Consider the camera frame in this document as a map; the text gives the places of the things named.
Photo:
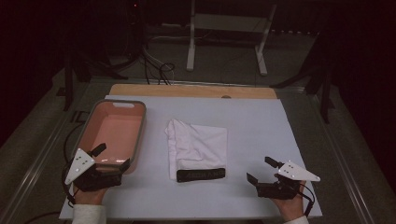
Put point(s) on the black stand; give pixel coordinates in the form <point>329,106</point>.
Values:
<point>67,90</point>
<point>325,99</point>

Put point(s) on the white table mat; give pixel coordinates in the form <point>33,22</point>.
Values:
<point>258,130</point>

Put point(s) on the pink plastic basket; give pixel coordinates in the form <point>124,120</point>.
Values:
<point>115,130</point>

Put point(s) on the person's left hand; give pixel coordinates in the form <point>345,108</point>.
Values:
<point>89,196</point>

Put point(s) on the person's right hand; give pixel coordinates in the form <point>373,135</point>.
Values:
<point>291,207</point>

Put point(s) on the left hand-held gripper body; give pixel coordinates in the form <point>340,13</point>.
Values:
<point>79,163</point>

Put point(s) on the white folded garment black waistband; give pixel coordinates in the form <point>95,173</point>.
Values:
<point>199,146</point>

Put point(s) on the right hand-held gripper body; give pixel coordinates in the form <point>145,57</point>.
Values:
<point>295,173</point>

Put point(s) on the white metal stand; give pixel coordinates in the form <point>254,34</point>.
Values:
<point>190,46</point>

